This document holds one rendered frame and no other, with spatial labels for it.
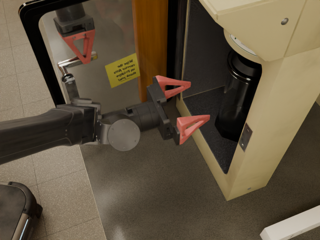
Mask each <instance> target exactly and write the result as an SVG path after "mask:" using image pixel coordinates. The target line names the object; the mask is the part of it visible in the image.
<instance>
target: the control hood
mask: <svg viewBox="0 0 320 240"><path fill-rule="evenodd" d="M199 1H200V3H201V4H202V5H203V7H204V8H205V9H206V11H207V12H208V13H209V14H210V16H211V17H212V18H213V19H214V20H215V22H217V23H218V24H219V25H220V26H222V27H223V28H224V29H225V30H226V31H228V32H229V33H230V34H232V35H233V36H234V37H235V38H237V39H238V40H239V41H241V42H242V43H243V44H244V45H246V46H247V47H248V48H249V49H251V50H252V51H253V52H255V53H256V54H257V55H258V56H260V57H261V58H262V59H264V60H265V61H272V60H277V59H280V58H283V56H284V53H285V51H286V48H287V46H288V43H289V41H290V38H291V36H292V33H293V31H294V28H295V26H296V23H297V21H298V18H299V16H300V13H301V10H302V8H303V5H304V3H305V0H199Z"/></svg>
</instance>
